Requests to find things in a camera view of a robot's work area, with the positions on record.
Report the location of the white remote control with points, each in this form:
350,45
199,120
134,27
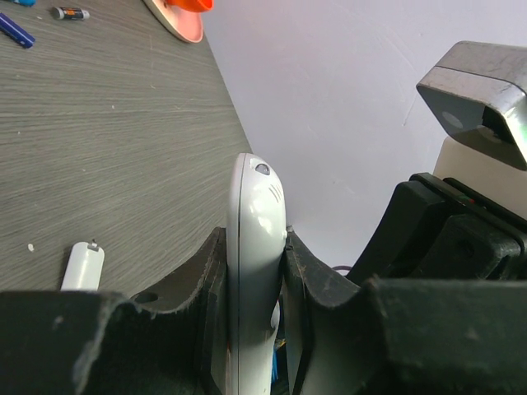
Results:
256,233

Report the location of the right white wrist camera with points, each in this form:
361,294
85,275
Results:
477,93

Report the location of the pink plate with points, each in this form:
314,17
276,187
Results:
185,25

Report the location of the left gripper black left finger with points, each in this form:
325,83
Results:
168,339

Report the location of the dark brown battery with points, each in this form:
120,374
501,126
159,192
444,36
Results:
70,13

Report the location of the white battery cover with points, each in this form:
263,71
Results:
84,268

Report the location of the orange bowl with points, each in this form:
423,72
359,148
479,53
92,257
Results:
198,6

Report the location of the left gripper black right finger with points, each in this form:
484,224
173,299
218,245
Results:
400,336

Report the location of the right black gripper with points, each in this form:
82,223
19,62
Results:
442,229

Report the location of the purple battery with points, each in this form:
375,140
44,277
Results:
15,32

